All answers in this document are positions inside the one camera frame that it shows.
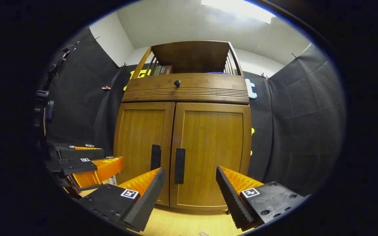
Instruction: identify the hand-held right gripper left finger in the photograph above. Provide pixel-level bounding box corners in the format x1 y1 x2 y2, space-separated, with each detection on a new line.
77 167 166 232

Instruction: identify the wooden shoe cabinet door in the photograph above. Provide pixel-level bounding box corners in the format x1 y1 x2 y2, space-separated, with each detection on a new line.
114 102 176 206
170 102 252 210

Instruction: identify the wooden cabinet drawer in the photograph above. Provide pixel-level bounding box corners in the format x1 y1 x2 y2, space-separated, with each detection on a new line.
122 73 250 104

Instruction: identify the black backdrop cloth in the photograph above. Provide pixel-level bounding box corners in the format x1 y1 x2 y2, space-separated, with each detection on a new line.
43 26 347 197

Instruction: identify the black door handle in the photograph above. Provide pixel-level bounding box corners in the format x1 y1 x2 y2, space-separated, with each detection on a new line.
175 148 186 185
151 144 161 171

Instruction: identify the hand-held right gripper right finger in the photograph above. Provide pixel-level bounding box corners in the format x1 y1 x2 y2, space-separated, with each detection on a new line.
216 166 307 231

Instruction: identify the wooden double-door shoe cabinet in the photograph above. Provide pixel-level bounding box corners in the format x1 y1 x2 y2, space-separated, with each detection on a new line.
114 41 252 210

